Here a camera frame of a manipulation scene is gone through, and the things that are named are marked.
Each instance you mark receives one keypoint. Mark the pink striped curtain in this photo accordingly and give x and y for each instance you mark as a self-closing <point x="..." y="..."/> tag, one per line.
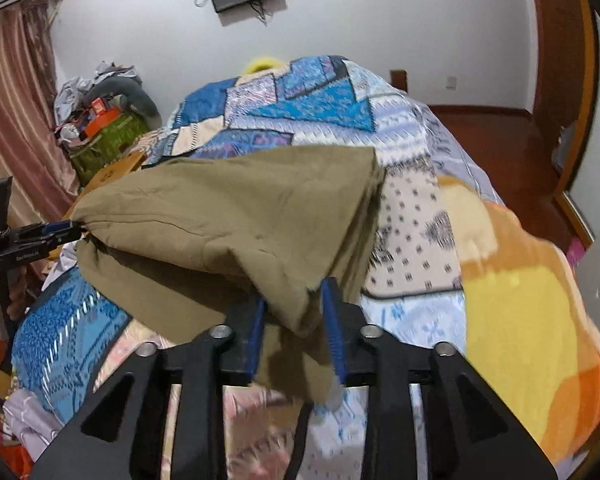
<point x="15" y="110"/>

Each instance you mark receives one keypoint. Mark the green fabric bin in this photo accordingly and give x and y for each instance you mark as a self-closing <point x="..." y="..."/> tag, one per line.
<point x="107" y="145"/>

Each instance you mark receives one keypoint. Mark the olive green pants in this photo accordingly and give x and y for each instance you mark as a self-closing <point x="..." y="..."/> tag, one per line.
<point x="220" y="220"/>

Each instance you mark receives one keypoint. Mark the orange box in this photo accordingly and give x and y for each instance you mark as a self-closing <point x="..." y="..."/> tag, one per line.
<point x="100" y="115"/>

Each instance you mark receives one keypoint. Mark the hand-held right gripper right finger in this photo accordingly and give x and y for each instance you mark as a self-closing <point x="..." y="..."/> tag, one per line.
<point x="333" y="332"/>

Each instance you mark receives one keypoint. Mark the blue patchwork quilt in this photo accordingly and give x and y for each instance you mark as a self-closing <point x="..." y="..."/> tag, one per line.
<point x="300" y="105"/>

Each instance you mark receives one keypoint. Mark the brown wooden wardrobe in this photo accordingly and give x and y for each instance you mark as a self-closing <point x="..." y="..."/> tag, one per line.
<point x="555" y="60"/>

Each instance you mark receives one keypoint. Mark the white wall socket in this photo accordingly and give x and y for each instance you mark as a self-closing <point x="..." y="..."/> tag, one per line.
<point x="451" y="82"/>

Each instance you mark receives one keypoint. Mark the wooden bed post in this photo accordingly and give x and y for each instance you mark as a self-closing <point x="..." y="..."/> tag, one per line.
<point x="398" y="81"/>

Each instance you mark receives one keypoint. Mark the orange and yellow blanket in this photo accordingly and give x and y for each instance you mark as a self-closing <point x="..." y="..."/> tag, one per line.
<point x="525" y="320"/>

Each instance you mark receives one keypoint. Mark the yellow curved object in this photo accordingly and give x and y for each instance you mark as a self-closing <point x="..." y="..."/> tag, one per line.
<point x="261" y="64"/>

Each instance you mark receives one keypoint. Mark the pile of grey clothes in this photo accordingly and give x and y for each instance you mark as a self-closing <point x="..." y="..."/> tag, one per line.
<point x="77" y="87"/>

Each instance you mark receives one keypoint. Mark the brown cardboard box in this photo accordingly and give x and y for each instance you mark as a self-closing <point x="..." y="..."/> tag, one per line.
<point x="112" y="172"/>

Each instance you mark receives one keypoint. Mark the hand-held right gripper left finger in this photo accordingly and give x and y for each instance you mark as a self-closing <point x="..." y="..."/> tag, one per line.
<point x="258" y="340"/>

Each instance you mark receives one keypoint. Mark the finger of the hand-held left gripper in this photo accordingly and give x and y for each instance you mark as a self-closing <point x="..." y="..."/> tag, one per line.
<point x="60" y="230"/>

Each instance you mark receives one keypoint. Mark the white sliding wardrobe door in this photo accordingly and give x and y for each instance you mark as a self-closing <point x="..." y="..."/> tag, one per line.
<point x="597" y="160"/>

